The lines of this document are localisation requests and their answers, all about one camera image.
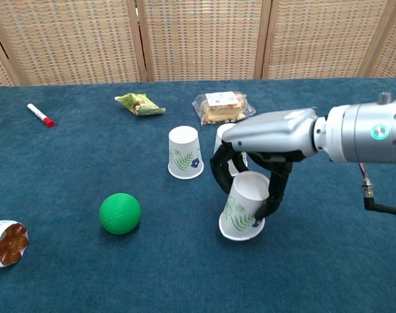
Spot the blue carpet table cloth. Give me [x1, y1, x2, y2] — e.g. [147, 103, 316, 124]
[0, 77, 396, 313]

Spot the green crumpled snack packet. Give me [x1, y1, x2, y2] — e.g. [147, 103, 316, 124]
[114, 93, 166, 117]

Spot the brown bottle with white label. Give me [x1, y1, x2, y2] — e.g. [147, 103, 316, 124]
[0, 220, 29, 269]

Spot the white floral paper cup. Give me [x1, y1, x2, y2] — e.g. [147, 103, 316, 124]
[218, 171, 271, 242]
[167, 125, 205, 181]
[213, 123, 249, 179]

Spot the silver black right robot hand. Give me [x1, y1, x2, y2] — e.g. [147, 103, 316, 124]
[209, 108, 319, 220]

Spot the white marker with red cap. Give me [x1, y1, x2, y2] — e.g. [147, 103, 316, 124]
[27, 103, 55, 128]

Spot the black cable with metal connector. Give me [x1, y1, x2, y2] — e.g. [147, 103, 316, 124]
[356, 161, 396, 216]

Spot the green rubber ball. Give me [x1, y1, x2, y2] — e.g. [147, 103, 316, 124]
[99, 192, 142, 235]

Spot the cake slice in clear bag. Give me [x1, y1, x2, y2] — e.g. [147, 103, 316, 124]
[191, 91, 257, 127]

